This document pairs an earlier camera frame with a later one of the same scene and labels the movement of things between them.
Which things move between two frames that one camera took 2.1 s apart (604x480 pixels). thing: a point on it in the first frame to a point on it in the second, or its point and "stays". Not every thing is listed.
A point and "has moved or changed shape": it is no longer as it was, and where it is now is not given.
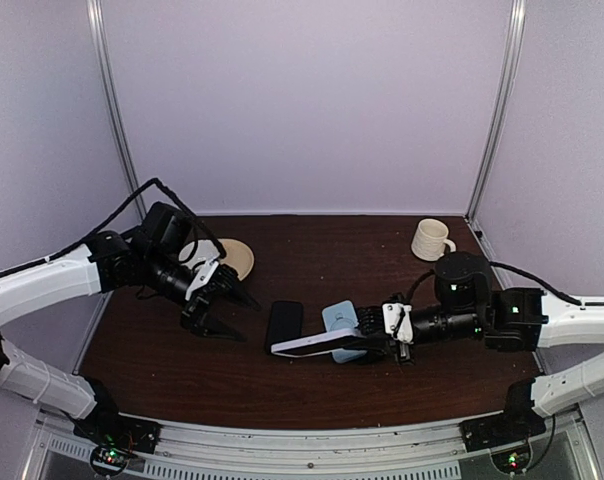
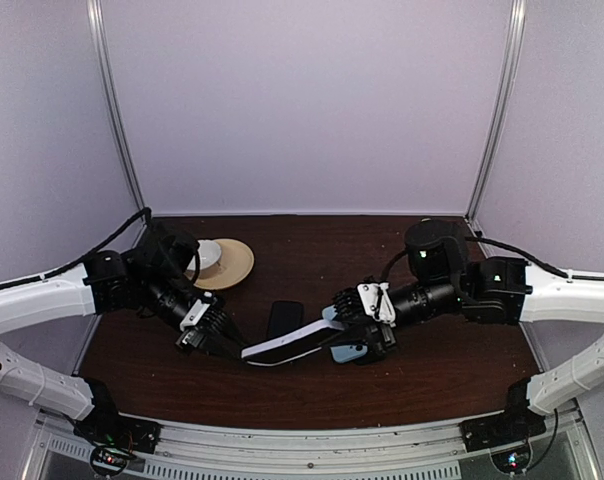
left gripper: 201,299 to 196,337
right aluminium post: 515,48 stays
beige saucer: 237,257 stays
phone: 324,342 has moved or changed shape
